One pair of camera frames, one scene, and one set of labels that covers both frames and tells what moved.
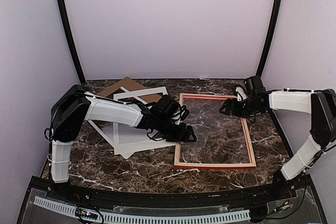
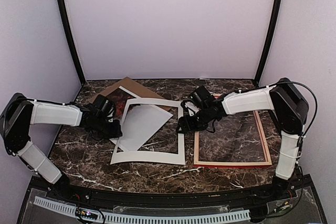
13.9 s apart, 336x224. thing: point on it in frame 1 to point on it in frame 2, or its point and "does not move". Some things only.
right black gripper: (234, 111) to (186, 124)
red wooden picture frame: (252, 165) to (197, 164)
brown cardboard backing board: (130, 85) does not move
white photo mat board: (123, 148) to (129, 158)
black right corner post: (274, 20) does not move
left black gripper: (179, 137) to (116, 133)
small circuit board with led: (85, 214) does not move
